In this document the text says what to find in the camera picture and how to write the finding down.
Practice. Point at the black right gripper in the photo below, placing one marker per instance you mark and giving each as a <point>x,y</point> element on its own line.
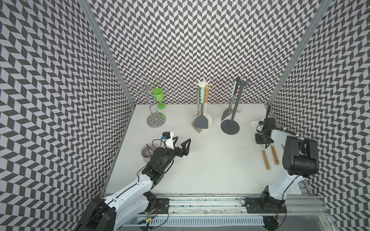
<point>259,141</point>

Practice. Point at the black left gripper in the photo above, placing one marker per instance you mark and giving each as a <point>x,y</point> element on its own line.
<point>180,153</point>

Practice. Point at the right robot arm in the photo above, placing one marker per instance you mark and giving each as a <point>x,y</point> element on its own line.
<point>300,160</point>

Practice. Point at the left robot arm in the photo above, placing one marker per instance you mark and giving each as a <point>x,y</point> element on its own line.
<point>127,196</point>

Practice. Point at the dark grey utensil rack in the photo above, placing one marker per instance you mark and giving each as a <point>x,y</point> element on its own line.
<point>230,126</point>

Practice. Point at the cream utensil rack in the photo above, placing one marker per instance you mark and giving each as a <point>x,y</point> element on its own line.
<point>203,84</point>

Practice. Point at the pink ceramic cup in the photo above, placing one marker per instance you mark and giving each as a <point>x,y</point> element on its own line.
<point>146,153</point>

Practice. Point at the green plastic goblet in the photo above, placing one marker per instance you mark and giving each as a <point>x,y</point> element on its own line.
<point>158,93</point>

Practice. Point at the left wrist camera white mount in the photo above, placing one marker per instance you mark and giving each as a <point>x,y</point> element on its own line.
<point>167,138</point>

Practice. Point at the grey turner mint handle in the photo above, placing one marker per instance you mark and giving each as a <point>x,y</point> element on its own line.
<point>201,121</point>

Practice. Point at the chrome wire glass rack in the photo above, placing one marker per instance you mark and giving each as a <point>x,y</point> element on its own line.
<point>156,119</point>

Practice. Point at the white spatula wooden handle rack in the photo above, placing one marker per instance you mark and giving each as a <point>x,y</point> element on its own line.
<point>205,104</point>

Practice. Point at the white spatula mint handle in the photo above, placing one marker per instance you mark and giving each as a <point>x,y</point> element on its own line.
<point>234,92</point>

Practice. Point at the metal base rail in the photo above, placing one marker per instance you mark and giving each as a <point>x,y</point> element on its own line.
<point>151,212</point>

